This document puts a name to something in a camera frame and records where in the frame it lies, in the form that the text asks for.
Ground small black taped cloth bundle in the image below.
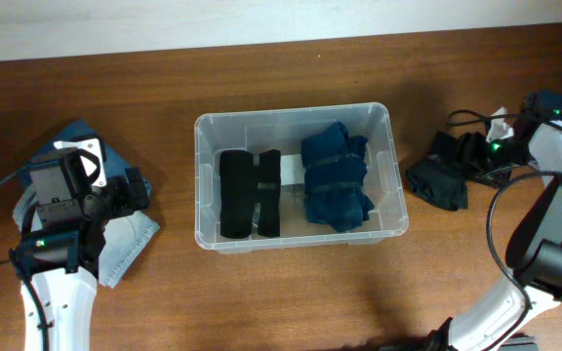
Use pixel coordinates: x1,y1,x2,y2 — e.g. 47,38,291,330
405,132,468,212

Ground large black taped cloth bundle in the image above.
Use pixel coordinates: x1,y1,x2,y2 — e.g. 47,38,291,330
220,149,281,239

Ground blue taped cloth bundle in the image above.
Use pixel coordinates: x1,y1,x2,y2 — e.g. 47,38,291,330
301,122,375,232

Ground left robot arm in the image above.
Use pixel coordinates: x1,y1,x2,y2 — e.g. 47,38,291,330
9,147,150,350

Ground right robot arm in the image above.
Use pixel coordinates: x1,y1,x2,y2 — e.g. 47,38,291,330
407,91,562,350

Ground dark blue folded jeans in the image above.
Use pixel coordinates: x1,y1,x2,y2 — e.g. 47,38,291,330
16,121,132,215

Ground light grey folded jeans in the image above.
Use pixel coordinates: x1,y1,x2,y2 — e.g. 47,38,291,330
12,189,161,289

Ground clear plastic storage bin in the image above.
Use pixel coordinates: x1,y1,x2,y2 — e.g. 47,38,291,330
194,102,409,254

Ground white label in bin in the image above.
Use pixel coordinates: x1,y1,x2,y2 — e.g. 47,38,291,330
280,154,305,186

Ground right black cable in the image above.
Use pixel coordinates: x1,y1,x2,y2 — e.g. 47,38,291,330
445,109,562,351

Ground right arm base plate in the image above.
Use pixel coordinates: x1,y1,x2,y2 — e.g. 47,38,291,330
499,335,539,351

